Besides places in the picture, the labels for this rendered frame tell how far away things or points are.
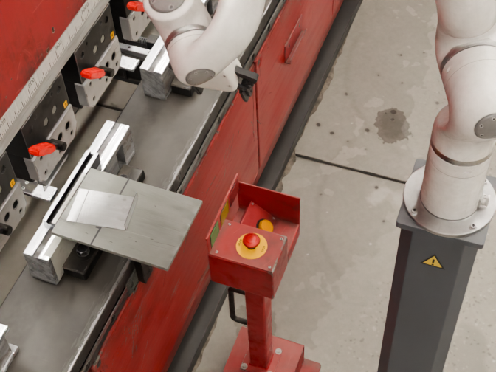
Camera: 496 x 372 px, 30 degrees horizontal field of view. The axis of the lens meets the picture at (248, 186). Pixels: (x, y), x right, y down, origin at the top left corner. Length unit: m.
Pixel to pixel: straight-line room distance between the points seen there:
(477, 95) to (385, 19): 2.24
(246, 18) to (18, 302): 0.90
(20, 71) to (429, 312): 1.09
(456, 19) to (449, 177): 0.40
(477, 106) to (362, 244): 1.56
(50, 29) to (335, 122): 1.88
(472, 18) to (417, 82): 2.07
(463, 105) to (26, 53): 0.74
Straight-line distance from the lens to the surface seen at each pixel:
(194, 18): 1.44
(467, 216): 1.92
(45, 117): 1.74
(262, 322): 2.47
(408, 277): 2.08
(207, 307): 2.90
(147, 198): 1.96
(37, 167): 1.75
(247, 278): 2.15
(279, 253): 2.12
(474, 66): 1.62
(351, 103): 3.47
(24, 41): 1.62
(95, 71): 1.79
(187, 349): 2.84
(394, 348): 2.36
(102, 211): 1.95
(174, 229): 1.90
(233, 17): 1.38
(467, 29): 1.53
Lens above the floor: 2.55
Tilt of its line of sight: 52 degrees down
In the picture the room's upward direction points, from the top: 3 degrees counter-clockwise
